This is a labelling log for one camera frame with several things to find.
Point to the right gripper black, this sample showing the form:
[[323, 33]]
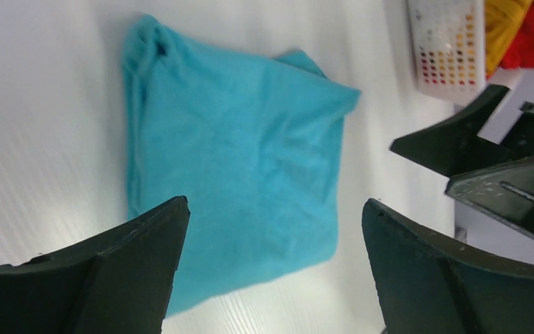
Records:
[[504, 192]]

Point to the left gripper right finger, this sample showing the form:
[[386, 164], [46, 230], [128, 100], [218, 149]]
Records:
[[428, 282]]

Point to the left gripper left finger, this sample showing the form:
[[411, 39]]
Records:
[[118, 281]]

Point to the yellow t shirt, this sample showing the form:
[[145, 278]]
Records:
[[503, 19]]

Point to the white plastic basket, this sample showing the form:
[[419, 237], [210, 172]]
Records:
[[448, 40]]

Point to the cyan t shirt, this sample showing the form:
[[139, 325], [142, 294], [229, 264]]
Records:
[[254, 144]]

